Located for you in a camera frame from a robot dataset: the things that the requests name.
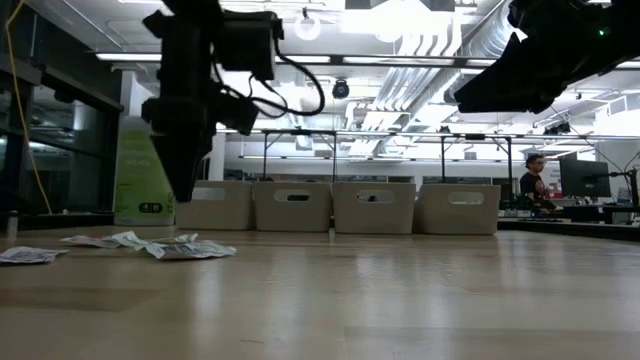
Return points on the green wipes canister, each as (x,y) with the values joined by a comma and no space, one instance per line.
(140,170)

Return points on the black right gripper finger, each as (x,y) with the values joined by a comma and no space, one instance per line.
(500,70)
(500,102)

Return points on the overhead LED light bar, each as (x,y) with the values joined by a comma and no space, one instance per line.
(375,60)

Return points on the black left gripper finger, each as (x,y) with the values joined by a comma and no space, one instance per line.
(172,170)
(197,160)

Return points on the black framed workbench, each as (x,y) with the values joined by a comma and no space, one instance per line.
(300,132)
(475,136)

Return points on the black hanging ceiling lamp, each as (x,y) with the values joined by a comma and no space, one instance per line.
(340,89)

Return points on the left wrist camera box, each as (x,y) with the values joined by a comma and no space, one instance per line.
(236,114)

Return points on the person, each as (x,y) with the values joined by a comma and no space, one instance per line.
(532,184)

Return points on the black computer monitor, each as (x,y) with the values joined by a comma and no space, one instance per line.
(585,177)

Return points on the silver ventilation duct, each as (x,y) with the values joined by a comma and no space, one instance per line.
(425,80)

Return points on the black hanging ceiling device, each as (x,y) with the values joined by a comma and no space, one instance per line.
(557,128)

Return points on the light grey plastic bin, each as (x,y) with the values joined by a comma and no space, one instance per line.
(375,217)
(292,215)
(220,212)
(457,217)

